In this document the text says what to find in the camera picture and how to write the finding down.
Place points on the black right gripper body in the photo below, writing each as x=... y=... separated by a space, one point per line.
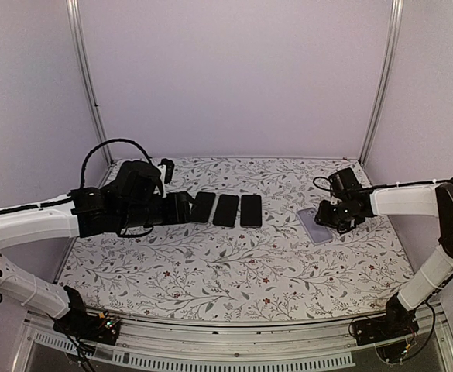
x=338 y=218

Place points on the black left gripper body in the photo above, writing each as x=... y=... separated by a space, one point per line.
x=139 y=215

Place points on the lavender white phone case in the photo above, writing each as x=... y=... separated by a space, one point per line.
x=318 y=234

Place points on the black smartphone with white edge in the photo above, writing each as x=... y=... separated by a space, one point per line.
x=202 y=207

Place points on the black smartphone corner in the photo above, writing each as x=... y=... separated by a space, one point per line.
x=226 y=211

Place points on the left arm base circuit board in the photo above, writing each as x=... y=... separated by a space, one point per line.
x=101 y=328

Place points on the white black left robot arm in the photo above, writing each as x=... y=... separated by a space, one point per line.
x=136 y=198

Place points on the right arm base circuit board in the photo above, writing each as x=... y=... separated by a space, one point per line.
x=394 y=323

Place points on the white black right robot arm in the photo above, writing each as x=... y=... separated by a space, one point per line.
x=420 y=211

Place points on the floral patterned table mat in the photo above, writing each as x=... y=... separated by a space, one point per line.
x=274 y=273

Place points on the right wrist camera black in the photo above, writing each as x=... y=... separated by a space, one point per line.
x=343 y=180

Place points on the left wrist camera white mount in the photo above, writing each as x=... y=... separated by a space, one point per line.
x=166 y=169

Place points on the aluminium front rail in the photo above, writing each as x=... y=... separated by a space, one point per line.
x=152 y=344

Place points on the right aluminium frame post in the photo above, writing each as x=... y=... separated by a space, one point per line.
x=392 y=40

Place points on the aluminium frame post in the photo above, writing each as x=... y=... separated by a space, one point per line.
x=392 y=40
x=74 y=19

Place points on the left aluminium frame post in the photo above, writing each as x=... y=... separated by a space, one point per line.
x=74 y=19

